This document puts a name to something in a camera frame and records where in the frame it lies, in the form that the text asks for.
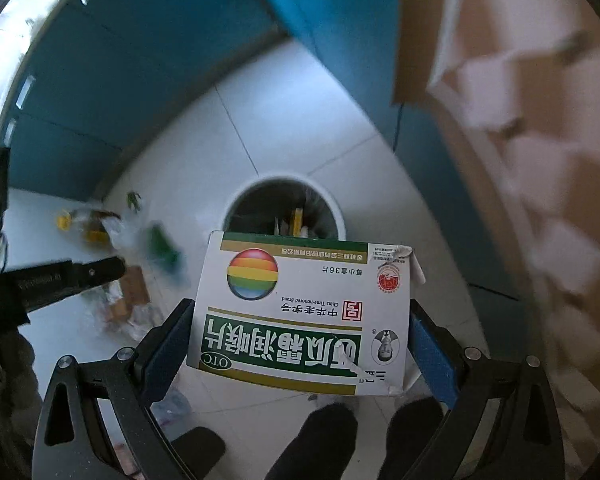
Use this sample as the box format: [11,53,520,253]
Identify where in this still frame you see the checkered beige table mat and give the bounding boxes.
[393,0,600,479]

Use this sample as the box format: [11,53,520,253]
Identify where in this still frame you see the green white medicine box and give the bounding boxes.
[187,231,426,396]

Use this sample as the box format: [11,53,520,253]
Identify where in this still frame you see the person's dark trouser legs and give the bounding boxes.
[264,396,447,480]

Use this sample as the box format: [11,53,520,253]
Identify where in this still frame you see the black round stool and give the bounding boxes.
[172,426,226,480]

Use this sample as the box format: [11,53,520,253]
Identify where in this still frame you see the green white sachet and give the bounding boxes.
[147,222,186,285]

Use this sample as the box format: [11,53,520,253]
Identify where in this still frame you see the blue kitchen cabinets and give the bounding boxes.
[0,0,528,360]

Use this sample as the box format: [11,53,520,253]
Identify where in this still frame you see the white round trash bin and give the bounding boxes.
[219,172,347,240]

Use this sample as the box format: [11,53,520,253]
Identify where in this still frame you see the brown cardboard box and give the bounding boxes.
[106,266,150,322]

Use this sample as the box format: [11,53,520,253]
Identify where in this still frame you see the green vegetable scrap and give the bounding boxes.
[126,191,143,214]

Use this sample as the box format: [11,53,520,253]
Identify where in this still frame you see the white plastic bag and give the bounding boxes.
[102,214,147,256]

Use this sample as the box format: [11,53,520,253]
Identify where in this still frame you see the yellow capped oil bottle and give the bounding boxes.
[56,207,121,246]

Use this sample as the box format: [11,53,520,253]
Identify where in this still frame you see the crumpled clear plastic bags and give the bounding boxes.
[80,281,164,344]

